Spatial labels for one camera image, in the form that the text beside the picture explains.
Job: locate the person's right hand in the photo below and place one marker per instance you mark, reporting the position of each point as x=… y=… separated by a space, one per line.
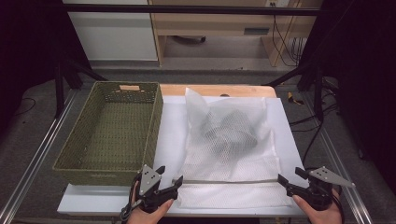
x=323 y=217

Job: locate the black metal stand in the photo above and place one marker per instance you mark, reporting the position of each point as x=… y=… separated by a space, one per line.
x=59 y=93
x=317 y=93

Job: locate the white wall socket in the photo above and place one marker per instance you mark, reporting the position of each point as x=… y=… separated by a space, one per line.
x=275 y=3

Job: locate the black curtain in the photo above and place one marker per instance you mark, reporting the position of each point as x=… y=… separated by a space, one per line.
x=25 y=46
x=367 y=93

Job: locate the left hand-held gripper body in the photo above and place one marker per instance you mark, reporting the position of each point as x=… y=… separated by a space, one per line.
x=148 y=180

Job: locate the white board sheet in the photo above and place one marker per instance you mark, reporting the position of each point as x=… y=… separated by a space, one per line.
x=93 y=200

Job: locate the green woven basket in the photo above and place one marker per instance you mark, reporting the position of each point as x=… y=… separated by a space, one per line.
x=77 y=149

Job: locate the aluminium rail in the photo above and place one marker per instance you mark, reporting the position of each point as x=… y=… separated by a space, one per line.
x=334 y=155
x=40 y=149

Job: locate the white cabinet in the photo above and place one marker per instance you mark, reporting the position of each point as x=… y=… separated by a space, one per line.
x=115 y=37

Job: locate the white mesh laundry bag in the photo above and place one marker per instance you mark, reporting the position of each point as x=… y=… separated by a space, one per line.
x=236 y=168

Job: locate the small yellow and black object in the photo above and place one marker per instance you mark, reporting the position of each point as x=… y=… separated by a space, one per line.
x=292 y=98

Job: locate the light wooden desk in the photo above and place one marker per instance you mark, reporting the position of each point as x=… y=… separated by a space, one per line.
x=218 y=25

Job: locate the person's left hand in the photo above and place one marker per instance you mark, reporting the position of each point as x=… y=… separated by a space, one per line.
x=143 y=217

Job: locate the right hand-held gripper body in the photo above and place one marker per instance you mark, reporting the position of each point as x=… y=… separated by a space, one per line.
x=319 y=194

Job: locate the black horizontal metal bar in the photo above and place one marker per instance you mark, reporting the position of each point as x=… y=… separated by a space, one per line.
x=186 y=9

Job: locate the light blue jeans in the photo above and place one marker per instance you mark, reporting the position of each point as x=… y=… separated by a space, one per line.
x=230 y=133

